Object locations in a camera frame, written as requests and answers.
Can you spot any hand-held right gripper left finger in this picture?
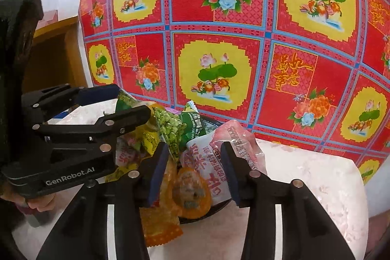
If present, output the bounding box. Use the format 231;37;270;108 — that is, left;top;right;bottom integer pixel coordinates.
35;142;170;260

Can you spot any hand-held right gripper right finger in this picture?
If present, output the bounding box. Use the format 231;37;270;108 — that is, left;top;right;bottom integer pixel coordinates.
220;141;357;260

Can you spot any orange jelly cup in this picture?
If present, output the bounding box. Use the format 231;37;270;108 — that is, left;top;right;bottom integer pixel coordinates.
172;167;213;219

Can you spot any orange snack packet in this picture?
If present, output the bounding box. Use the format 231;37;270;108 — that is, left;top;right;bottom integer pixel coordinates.
140;156;183;248

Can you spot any brown wooden cabinet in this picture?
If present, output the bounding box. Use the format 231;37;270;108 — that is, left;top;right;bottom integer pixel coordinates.
23;16;92;96

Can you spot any red floral printed wall cloth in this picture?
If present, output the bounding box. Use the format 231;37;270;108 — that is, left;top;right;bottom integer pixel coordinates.
78;0;390;184

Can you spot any green pea snack packet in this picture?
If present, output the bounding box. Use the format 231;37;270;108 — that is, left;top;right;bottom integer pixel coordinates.
115;89;139;111
151;100;208;154

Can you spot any person's left hand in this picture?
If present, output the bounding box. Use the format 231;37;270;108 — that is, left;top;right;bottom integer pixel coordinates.
26;194;60;212

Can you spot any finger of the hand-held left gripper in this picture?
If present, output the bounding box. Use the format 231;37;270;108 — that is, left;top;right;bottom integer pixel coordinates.
23;84;121;123
32;105;152;154

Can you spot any pink box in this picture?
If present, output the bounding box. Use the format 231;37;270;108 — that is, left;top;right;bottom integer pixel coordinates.
37;9;60;32

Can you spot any blue patterned plate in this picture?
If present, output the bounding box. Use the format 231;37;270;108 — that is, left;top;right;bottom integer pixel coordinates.
171;117;238;225

